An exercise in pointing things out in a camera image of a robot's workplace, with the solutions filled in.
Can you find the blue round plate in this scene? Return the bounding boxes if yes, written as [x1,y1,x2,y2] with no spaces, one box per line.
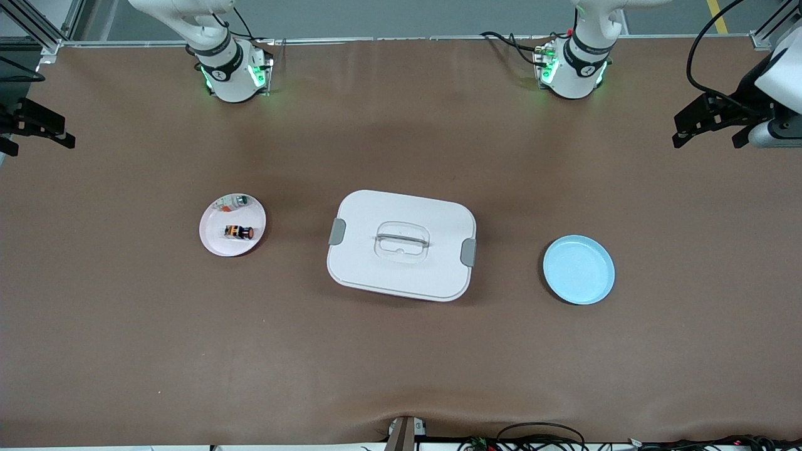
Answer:
[543,235,616,306]

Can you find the pink round plate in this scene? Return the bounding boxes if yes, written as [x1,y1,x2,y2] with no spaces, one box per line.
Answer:
[199,193,267,257]

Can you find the white lidded storage box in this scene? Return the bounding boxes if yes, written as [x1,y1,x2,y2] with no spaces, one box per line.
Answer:
[326,190,477,303]

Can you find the brown table mat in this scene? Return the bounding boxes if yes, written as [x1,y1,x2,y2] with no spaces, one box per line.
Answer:
[0,36,802,447]

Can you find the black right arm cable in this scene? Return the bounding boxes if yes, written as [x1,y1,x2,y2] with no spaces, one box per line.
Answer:
[0,56,46,83]

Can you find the aluminium frame strut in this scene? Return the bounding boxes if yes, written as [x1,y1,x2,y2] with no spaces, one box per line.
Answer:
[749,0,802,51]
[0,0,85,57]

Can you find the black base cable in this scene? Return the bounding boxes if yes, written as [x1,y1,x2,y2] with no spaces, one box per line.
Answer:
[481,31,541,66]

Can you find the black cable bundle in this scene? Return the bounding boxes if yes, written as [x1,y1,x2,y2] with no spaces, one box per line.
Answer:
[627,434,802,451]

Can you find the clear lid handle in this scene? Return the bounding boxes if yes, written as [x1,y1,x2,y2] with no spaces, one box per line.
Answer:
[374,221,431,264]

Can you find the black looped cable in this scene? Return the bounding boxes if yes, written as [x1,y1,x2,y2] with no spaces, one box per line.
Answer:
[496,422,586,451]

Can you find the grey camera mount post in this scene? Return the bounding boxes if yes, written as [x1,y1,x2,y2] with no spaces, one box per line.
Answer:
[385,416,428,451]

